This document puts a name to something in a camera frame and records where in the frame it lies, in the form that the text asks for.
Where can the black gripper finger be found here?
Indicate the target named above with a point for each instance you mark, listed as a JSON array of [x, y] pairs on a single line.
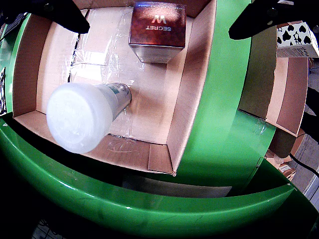
[[256, 22], [64, 15]]

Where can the red carton box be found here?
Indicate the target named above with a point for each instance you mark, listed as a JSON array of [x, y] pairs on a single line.
[[157, 27]]

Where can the cow print carton box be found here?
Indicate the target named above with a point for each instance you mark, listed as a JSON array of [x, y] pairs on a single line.
[[296, 39]]

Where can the open brown cardboard box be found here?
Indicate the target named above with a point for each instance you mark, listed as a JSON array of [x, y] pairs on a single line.
[[286, 99]]

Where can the shallow cardboard tray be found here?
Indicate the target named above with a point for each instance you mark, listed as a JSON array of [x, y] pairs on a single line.
[[159, 99]]

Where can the printed brown cardboard box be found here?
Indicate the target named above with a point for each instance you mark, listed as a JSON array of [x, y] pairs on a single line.
[[284, 166]]

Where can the black and white sticker sheet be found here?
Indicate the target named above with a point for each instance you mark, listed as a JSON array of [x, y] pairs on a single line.
[[2, 92]]

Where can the white bottle with teal label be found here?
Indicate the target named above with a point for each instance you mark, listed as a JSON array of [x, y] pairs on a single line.
[[77, 117]]

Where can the green metal shelf unit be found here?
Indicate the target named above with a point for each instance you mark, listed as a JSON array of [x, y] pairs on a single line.
[[124, 204]]

